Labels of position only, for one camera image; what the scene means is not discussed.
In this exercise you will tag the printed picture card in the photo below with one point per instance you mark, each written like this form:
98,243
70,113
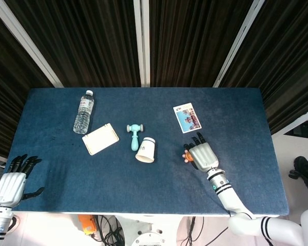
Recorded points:
187,118

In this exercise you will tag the white paper cup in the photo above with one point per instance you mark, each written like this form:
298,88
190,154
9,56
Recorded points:
146,150

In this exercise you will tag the orange handheld control box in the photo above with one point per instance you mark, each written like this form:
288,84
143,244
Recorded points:
86,224

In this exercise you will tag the right silver-black robot hand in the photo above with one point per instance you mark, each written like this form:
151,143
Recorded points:
204,156

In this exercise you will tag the clear plastic water bottle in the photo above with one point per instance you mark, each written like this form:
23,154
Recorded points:
83,115

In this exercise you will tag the blue tablecloth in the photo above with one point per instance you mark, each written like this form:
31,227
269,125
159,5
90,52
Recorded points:
105,184

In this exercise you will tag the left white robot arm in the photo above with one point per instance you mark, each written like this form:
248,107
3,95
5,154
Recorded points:
0,223

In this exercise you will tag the orange toy turtle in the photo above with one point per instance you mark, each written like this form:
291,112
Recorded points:
187,156

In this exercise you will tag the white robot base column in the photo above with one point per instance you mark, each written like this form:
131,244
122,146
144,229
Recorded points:
149,230

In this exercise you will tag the white slotted metal post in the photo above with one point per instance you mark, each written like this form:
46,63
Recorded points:
295,120
141,43
238,43
28,43

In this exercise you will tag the white rectangular plastic lid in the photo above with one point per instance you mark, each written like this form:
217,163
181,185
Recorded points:
100,139

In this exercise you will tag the left silver-black robot hand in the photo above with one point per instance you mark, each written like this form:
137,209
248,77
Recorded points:
11,187

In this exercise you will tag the white table frame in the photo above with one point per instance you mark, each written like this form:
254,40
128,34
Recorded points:
143,214

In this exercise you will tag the dark brown pleated curtain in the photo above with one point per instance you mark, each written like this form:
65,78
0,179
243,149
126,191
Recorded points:
92,43

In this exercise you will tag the teal toy hammer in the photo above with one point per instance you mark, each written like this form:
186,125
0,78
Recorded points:
135,128

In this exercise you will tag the dark equipment with green lights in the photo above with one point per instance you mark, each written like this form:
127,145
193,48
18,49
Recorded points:
306,128

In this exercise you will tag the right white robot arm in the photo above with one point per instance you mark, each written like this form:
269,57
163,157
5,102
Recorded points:
231,200

